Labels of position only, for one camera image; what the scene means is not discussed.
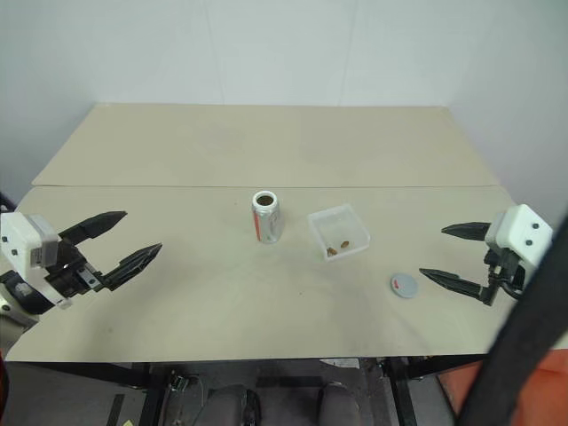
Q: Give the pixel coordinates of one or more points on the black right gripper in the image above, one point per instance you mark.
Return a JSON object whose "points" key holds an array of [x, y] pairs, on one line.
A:
{"points": [[506, 268]]}

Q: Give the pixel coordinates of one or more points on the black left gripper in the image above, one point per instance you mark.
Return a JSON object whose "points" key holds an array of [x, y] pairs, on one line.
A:
{"points": [[71, 275]]}

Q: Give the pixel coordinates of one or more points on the grey can lid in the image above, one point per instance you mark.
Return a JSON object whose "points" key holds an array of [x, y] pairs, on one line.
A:
{"points": [[404, 286]]}

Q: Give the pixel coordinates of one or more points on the white plastic bottle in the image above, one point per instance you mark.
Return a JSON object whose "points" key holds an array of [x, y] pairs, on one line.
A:
{"points": [[268, 224]]}

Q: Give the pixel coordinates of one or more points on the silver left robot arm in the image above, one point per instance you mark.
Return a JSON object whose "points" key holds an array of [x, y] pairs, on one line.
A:
{"points": [[18, 306]]}

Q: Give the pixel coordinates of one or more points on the clear square plastic container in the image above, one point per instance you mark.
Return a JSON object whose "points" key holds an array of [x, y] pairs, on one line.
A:
{"points": [[339, 224]]}

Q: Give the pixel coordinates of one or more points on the black object beside table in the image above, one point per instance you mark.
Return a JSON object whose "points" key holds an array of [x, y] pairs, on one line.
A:
{"points": [[3, 202]]}

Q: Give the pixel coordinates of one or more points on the orange object under table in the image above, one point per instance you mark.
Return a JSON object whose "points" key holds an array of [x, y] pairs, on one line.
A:
{"points": [[548, 390]]}

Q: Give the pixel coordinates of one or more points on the black floor tape strip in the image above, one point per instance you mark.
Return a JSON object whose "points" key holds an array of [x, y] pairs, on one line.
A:
{"points": [[120, 408]]}

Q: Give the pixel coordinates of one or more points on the beige table cover sheet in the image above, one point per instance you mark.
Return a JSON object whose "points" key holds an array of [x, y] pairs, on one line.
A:
{"points": [[266, 319], [266, 142]]}

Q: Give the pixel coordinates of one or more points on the dark grey rounded shape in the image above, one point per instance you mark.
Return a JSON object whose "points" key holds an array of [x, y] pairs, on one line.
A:
{"points": [[338, 404]]}

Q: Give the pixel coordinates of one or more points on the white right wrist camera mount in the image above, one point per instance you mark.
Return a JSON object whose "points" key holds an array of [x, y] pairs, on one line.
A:
{"points": [[519, 231]]}

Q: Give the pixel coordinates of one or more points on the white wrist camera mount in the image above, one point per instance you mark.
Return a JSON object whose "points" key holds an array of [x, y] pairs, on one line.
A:
{"points": [[18, 235], [519, 231]]}

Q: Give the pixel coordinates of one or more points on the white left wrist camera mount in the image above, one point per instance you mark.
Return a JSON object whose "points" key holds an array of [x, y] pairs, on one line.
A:
{"points": [[18, 235]]}

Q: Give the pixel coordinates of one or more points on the black metal table frame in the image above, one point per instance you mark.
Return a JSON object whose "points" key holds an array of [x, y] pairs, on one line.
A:
{"points": [[399, 390]]}

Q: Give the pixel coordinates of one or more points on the small metal bracket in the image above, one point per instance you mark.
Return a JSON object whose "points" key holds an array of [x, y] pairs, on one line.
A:
{"points": [[182, 382]]}

